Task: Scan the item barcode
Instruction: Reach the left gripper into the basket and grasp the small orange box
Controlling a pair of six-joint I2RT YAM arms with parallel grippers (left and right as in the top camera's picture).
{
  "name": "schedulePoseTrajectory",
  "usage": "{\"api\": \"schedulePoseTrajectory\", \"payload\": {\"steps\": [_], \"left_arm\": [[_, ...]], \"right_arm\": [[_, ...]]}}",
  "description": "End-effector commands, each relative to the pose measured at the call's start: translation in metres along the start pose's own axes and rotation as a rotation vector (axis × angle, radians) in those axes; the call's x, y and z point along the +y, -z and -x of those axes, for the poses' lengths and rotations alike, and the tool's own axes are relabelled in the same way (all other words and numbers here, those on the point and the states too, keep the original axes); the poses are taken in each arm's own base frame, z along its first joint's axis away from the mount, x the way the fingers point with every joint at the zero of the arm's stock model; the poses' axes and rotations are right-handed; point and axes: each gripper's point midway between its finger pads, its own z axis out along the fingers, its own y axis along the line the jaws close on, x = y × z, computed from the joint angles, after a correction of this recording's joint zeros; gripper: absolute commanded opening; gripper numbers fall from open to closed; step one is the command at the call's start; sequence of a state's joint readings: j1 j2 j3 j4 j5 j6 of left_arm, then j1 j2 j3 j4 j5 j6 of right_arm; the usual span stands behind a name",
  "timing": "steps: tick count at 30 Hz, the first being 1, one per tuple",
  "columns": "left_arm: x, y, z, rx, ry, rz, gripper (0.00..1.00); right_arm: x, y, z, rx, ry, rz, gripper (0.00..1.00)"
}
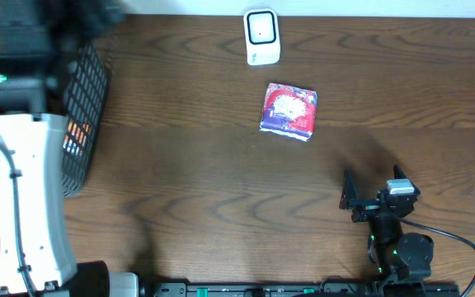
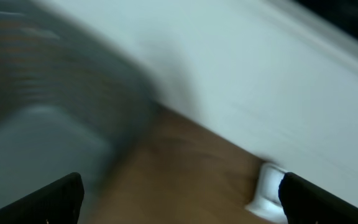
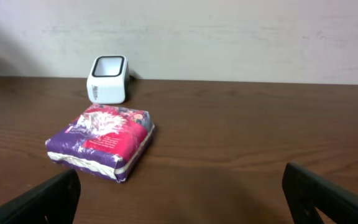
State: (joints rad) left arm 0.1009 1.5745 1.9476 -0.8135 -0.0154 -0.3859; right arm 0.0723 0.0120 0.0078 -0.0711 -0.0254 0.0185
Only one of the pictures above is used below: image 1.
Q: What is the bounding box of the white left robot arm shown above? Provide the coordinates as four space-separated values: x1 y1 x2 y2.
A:
0 0 146 297

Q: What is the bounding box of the white barcode scanner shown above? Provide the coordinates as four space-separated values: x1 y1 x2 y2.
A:
243 8 281 66

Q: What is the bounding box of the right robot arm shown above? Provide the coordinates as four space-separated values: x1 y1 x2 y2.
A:
339 166 434 281

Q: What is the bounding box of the red purple snack packet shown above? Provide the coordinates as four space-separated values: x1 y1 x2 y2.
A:
259 83 318 142

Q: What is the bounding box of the dark grey plastic basket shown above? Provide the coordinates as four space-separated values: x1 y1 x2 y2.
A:
61 42 111 198

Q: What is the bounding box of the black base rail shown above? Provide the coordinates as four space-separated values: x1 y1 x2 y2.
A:
148 278 460 297

